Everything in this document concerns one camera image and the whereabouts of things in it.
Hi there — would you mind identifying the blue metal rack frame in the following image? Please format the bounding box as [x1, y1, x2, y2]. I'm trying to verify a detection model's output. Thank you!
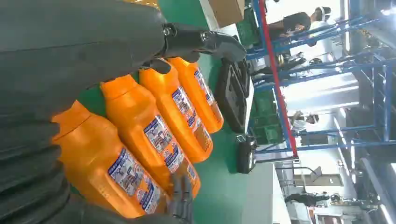
[246, 0, 396, 155]

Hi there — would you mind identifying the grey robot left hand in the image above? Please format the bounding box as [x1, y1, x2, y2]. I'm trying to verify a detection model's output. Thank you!
[0, 0, 247, 224]

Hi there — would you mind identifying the green table mat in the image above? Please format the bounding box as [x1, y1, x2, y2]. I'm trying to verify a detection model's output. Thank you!
[70, 0, 257, 224]

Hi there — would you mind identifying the orange detergent bottle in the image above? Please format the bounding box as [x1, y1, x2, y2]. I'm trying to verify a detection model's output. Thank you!
[168, 56, 224, 134]
[51, 100, 170, 219]
[139, 58, 214, 164]
[100, 74, 202, 198]

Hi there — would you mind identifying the red metal rack beam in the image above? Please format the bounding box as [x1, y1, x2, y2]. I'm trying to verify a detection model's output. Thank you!
[257, 0, 298, 158]

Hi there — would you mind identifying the black handheld controller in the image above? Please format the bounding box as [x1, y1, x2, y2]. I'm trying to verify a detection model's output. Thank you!
[236, 135, 258, 175]

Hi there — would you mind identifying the green plastic crate stack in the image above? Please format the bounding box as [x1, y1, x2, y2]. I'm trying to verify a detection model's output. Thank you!
[236, 7, 261, 47]
[247, 90, 287, 146]

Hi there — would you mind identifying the person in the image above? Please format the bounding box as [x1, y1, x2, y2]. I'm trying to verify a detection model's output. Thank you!
[268, 6, 332, 42]
[290, 111, 320, 131]
[284, 191, 331, 207]

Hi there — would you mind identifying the black plastic tray stack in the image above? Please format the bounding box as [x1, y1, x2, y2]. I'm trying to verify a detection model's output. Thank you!
[215, 58, 251, 134]

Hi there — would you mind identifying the brown cardboard box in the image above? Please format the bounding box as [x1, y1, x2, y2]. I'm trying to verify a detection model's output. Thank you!
[208, 0, 245, 29]

